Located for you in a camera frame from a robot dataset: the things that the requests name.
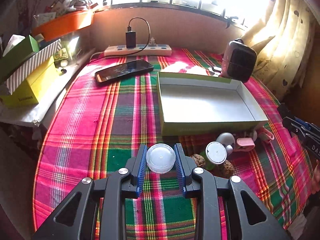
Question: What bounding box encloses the brown walnut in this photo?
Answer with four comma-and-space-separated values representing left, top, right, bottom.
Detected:
214, 160, 234, 179
191, 154, 206, 168

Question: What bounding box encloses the small clear cream jar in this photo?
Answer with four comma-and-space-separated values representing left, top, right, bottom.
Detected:
146, 144, 176, 174

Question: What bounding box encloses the pink earhook headphone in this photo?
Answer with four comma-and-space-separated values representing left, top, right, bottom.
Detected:
257, 127, 274, 143

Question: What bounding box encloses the green thread spool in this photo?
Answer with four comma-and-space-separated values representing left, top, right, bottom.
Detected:
200, 141, 227, 170

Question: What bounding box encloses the grey round ball gadget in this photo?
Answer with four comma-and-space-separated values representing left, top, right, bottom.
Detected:
247, 130, 258, 142

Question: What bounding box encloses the white egg-shaped gadget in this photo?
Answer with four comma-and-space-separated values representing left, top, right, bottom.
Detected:
216, 132, 236, 155

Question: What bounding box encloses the pink clip case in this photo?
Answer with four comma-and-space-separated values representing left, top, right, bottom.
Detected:
234, 137, 255, 152

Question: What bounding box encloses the shallow green cardboard box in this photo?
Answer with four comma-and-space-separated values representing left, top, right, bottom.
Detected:
157, 72, 268, 136

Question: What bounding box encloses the plaid tablecloth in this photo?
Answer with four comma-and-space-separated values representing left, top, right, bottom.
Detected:
33, 48, 313, 239

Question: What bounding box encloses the small pink desk heater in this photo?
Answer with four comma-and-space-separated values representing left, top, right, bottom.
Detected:
221, 38, 257, 83

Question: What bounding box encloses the cream heart-pattern curtain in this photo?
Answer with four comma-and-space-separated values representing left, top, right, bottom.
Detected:
242, 0, 316, 101

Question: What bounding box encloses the black smartphone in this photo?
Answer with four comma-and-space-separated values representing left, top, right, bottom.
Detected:
95, 59, 154, 84

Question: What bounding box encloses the white power strip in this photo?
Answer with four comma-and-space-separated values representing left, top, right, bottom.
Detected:
104, 44, 172, 56

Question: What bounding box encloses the yellow cardboard box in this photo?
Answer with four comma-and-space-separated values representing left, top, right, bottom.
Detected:
1, 56, 59, 107

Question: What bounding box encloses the small green carton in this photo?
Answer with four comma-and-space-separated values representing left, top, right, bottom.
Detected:
53, 48, 69, 61

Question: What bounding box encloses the striped cardboard box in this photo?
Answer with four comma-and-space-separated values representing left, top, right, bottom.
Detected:
1, 38, 63, 95

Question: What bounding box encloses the orange plastic tray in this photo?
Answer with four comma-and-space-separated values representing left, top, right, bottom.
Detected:
31, 10, 94, 42

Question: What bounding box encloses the green tissue box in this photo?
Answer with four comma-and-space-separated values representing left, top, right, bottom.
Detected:
0, 35, 39, 83

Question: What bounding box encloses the black charger with cable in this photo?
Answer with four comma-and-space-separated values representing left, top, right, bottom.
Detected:
125, 17, 151, 56

